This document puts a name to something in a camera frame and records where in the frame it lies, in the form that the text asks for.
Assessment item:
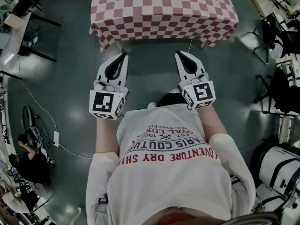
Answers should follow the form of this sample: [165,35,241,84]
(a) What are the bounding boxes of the black office chair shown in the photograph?
[254,67,300,115]
[246,13,300,64]

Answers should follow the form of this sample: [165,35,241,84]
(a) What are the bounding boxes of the person's left forearm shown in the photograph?
[95,117,120,155]

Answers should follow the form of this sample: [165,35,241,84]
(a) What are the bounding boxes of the white desk black frame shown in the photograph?
[0,12,62,64]

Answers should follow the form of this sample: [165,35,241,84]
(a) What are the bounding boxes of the white hard-shell case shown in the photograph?
[257,146,300,198]

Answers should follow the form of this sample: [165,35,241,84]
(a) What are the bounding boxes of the grey shoulder strap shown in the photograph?
[229,174,247,195]
[93,190,110,214]

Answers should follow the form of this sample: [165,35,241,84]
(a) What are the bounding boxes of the tangle of black cables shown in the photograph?
[23,125,57,169]

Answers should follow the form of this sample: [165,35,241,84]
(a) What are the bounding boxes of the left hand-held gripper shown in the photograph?
[90,52,129,120]

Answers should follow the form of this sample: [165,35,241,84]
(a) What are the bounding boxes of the pink white checkered tablecloth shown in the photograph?
[90,0,239,53]

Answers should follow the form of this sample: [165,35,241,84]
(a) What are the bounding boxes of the person's right forearm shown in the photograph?
[196,106,228,141]

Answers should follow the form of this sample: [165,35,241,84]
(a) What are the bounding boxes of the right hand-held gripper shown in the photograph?
[175,51,217,110]

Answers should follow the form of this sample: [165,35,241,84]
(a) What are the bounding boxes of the grey wheel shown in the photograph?
[22,105,34,131]

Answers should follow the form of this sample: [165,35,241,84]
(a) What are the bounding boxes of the white printed t-shirt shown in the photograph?
[85,103,256,225]

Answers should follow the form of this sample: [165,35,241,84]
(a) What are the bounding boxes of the person's black trousers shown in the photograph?
[156,92,190,108]

